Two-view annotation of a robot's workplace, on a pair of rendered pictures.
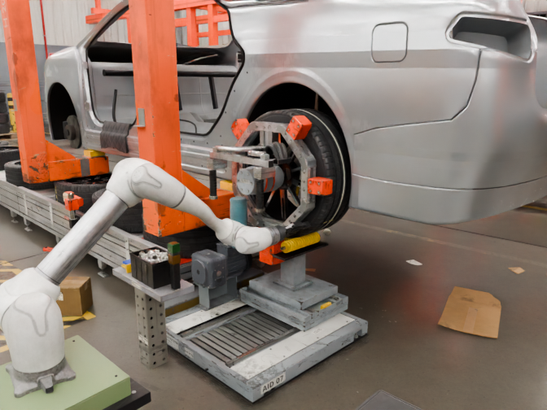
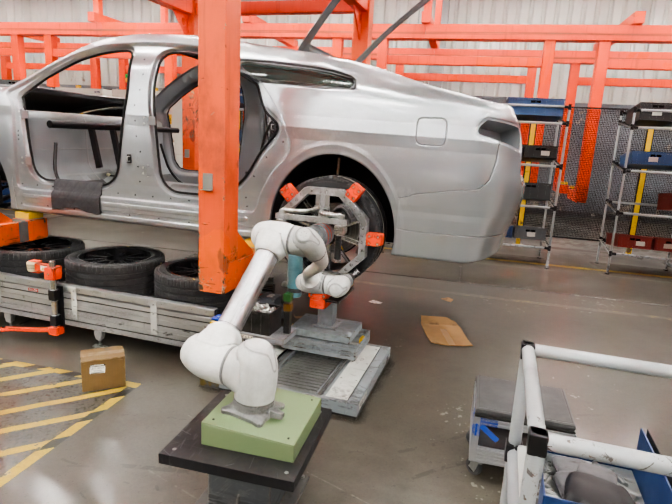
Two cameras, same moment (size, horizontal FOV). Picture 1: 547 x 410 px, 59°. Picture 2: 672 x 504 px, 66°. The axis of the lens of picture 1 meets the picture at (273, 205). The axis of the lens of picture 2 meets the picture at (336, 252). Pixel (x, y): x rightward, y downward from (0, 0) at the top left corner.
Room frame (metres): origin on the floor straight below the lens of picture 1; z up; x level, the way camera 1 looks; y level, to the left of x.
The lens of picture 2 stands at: (-0.32, 1.38, 1.41)
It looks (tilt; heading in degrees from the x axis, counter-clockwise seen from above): 12 degrees down; 332
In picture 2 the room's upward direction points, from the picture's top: 3 degrees clockwise
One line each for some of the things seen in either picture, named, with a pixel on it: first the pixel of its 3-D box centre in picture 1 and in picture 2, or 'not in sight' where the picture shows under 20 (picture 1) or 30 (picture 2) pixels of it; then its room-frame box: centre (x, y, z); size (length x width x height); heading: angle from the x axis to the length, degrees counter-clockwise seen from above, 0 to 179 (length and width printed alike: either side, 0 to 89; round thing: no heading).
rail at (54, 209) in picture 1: (78, 224); (52, 296); (3.45, 1.45, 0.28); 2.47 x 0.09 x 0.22; 45
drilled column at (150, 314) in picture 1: (151, 321); not in sight; (2.08, 0.58, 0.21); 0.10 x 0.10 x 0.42; 45
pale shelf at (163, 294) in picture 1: (151, 279); (250, 330); (2.06, 0.56, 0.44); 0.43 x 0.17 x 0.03; 45
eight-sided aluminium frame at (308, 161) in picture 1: (270, 176); (322, 233); (2.39, 0.01, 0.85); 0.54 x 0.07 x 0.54; 45
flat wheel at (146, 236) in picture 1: (194, 224); (205, 284); (3.08, 0.53, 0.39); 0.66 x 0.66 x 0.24
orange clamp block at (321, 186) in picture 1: (319, 185); (374, 239); (2.17, -0.21, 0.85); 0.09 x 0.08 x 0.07; 45
